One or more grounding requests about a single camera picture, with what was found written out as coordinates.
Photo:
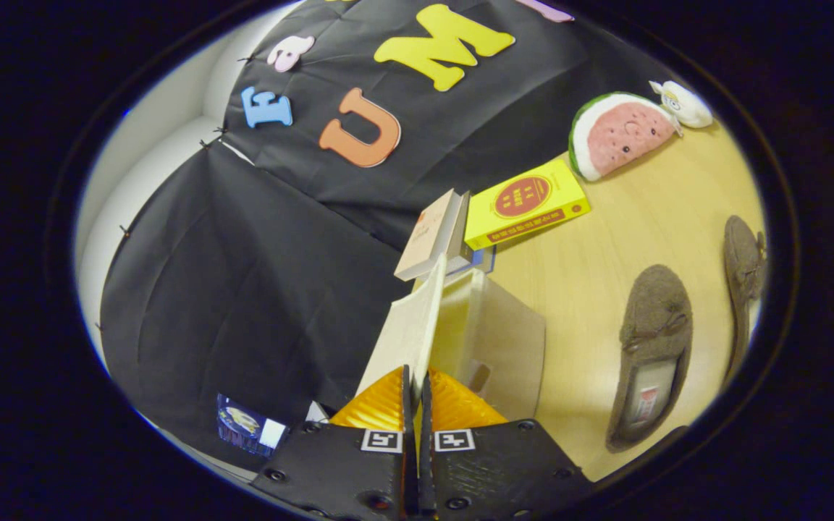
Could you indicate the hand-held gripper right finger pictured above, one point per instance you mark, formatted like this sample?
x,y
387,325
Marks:
x,y
426,412

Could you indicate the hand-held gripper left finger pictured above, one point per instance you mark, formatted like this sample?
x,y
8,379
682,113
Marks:
x,y
407,405

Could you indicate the beige fabric storage box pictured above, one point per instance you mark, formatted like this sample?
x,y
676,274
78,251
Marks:
x,y
496,340

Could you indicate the brown fuzzy shoe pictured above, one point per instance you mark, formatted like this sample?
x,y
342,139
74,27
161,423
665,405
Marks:
x,y
741,253
652,311

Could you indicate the blue printed box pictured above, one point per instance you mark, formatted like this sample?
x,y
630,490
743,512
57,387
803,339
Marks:
x,y
247,427

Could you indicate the blue book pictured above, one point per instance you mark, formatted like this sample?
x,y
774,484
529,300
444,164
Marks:
x,y
486,259

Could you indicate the beige book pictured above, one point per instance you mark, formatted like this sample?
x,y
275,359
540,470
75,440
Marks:
x,y
428,235

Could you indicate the yellow book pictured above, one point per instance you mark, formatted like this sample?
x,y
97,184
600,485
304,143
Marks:
x,y
525,202

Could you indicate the watermelon slice plush toy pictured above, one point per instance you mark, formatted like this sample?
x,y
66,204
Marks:
x,y
620,134

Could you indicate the white plush toy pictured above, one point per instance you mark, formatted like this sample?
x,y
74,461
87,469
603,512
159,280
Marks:
x,y
688,105

